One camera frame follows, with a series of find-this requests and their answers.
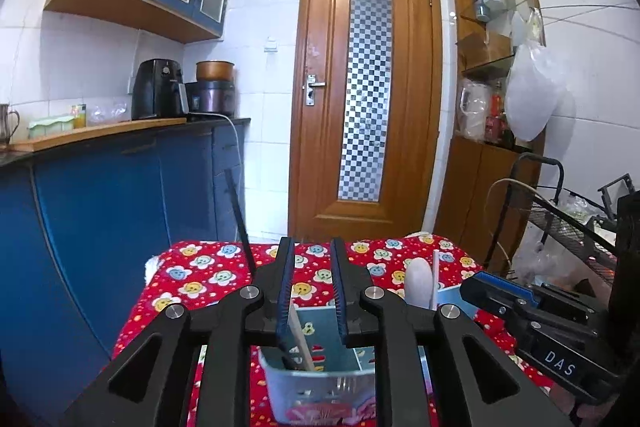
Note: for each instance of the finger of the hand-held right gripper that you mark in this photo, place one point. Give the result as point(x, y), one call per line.
point(500, 289)

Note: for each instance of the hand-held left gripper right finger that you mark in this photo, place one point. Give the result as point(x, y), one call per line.
point(341, 307)

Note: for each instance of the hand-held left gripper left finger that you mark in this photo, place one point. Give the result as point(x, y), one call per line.
point(285, 297)

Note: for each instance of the wooden chopstick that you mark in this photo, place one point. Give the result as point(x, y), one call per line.
point(436, 277)
point(302, 342)

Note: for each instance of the white spoon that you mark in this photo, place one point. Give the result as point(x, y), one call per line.
point(419, 282)

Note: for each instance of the light blue utensil box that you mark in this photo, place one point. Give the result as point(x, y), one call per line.
point(320, 392)

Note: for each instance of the black chopstick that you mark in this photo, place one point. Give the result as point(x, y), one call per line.
point(240, 217)

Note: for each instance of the clear plastic bag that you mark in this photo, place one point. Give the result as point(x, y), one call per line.
point(530, 262)

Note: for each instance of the red printed tablecloth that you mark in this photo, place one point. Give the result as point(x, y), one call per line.
point(210, 267)

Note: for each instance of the wooden shelf unit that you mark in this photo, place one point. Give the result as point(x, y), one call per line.
point(465, 187)

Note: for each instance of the wooden door with glass panel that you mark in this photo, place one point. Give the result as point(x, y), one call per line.
point(325, 157)

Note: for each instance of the white plastic bag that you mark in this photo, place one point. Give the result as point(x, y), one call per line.
point(532, 97)

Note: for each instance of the blue base cabinet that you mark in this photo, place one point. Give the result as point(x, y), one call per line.
point(100, 207)

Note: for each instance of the dark rice cooker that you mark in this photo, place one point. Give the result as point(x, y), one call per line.
point(215, 97)

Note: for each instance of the copper pot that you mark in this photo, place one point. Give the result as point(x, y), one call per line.
point(215, 71)

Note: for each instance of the black air fryer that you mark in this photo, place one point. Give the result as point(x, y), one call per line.
point(155, 87)

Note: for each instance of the wooden board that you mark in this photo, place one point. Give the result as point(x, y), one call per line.
point(100, 132)

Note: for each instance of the yellow jar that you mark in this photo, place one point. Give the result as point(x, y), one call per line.
point(79, 117)

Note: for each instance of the green container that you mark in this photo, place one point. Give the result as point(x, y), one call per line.
point(50, 127)

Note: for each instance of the metal jug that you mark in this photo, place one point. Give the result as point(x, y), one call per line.
point(6, 122)

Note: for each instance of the white light switch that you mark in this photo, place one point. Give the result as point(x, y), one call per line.
point(271, 45)

